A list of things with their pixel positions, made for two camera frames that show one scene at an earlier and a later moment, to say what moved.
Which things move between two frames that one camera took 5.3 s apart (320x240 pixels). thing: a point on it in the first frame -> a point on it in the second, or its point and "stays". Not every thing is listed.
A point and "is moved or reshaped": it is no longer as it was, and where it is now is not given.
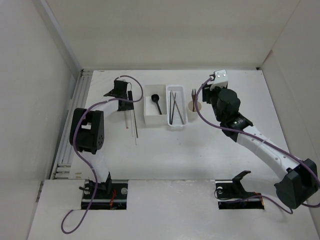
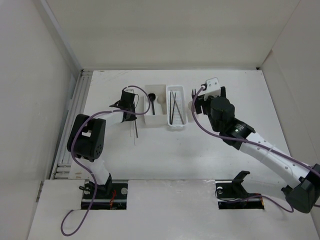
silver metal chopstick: (136, 125) stays
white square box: (151, 113) stays
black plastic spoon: (155, 98) is moved or reshaped
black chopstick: (170, 107) stays
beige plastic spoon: (126, 114) is moved or reshaped
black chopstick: (172, 116) stays
